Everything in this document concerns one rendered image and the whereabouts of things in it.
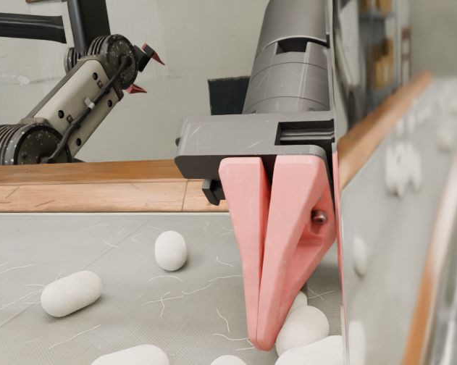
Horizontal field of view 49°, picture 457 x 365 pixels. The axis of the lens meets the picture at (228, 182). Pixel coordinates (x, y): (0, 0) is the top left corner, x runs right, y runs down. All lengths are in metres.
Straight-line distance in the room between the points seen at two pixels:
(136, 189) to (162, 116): 2.06
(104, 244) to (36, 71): 2.47
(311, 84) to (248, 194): 0.07
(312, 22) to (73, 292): 0.20
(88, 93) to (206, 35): 1.52
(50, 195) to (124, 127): 2.12
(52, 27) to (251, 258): 1.25
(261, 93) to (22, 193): 0.34
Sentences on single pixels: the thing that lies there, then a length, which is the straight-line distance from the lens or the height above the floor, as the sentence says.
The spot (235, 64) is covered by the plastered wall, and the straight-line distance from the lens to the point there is 2.39.
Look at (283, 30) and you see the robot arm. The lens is 0.29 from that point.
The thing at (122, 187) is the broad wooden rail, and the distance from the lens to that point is 0.48.
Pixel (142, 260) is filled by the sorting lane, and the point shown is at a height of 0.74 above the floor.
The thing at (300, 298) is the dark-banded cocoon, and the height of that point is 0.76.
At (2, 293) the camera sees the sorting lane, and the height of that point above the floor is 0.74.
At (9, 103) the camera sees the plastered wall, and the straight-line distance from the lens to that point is 2.98.
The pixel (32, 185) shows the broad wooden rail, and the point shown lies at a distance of 0.55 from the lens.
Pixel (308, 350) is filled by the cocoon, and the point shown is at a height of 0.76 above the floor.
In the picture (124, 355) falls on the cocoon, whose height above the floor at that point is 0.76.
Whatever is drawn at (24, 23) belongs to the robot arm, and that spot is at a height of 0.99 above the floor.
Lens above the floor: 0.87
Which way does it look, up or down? 15 degrees down
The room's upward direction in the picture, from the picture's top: 6 degrees counter-clockwise
